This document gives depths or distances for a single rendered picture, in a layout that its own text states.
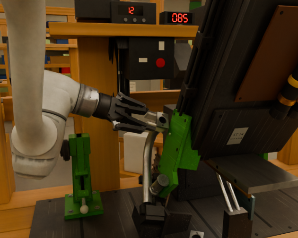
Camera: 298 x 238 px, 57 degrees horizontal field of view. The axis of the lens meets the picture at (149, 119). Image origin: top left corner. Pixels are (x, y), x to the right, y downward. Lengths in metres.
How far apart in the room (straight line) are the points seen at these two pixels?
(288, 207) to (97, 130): 0.77
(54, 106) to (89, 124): 0.38
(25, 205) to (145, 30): 0.79
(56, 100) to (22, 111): 0.18
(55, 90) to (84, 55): 0.34
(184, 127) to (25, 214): 0.66
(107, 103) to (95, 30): 0.27
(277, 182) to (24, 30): 0.65
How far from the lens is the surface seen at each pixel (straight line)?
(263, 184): 0.75
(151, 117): 0.89
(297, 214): 1.13
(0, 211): 1.20
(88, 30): 0.95
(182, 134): 0.80
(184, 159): 0.83
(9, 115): 1.20
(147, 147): 0.95
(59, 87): 0.76
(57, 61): 7.71
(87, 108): 0.78
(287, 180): 0.80
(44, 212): 1.09
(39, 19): 0.50
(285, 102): 0.76
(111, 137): 1.13
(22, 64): 0.54
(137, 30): 0.98
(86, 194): 0.97
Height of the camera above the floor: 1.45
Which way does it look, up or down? 14 degrees down
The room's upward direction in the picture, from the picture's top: straight up
